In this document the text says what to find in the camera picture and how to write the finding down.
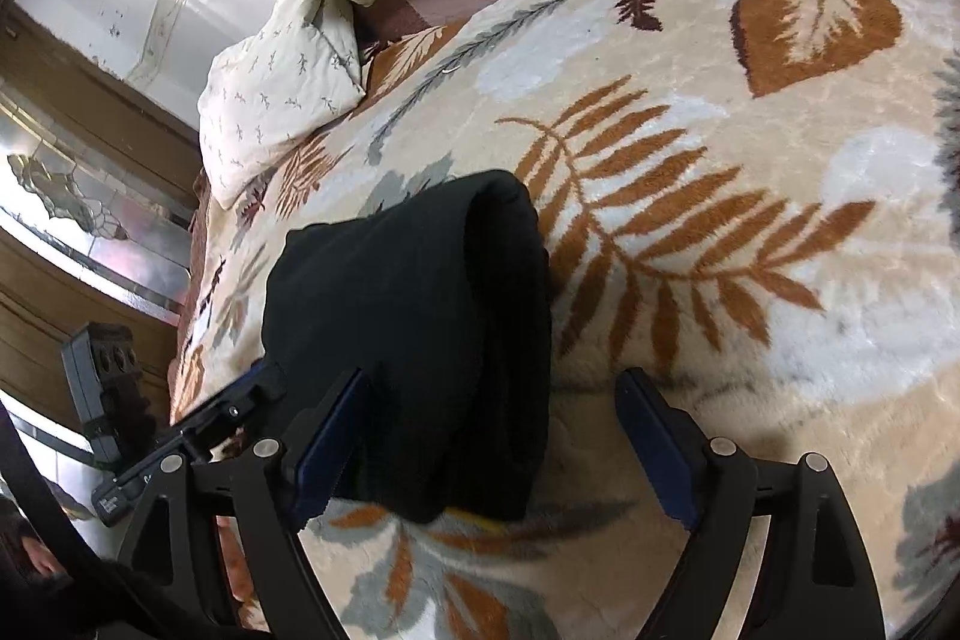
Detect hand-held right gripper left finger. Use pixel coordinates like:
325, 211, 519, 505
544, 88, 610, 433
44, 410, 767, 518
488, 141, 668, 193
116, 368, 374, 640

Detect black cable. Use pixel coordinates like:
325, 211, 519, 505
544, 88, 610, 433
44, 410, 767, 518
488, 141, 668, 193
0, 400, 106, 588

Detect white leaf printed pillow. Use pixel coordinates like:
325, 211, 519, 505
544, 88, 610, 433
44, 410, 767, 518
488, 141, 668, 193
197, 0, 368, 210

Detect black pants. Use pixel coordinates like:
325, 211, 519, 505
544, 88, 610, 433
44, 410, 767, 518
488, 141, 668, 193
261, 169, 554, 525

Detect stained glass door panel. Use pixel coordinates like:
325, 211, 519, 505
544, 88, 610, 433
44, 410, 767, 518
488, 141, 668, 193
0, 85, 197, 319

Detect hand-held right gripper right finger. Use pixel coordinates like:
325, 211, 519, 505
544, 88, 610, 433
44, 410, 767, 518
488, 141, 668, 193
613, 367, 890, 640

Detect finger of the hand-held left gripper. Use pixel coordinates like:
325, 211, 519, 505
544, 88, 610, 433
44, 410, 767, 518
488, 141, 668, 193
171, 361, 287, 461

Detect wooden door frame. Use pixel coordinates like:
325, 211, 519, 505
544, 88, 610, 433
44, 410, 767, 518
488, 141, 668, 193
0, 2, 203, 416

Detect leaf printed fleece blanket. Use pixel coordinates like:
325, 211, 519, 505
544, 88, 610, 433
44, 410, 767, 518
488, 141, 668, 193
169, 0, 960, 640

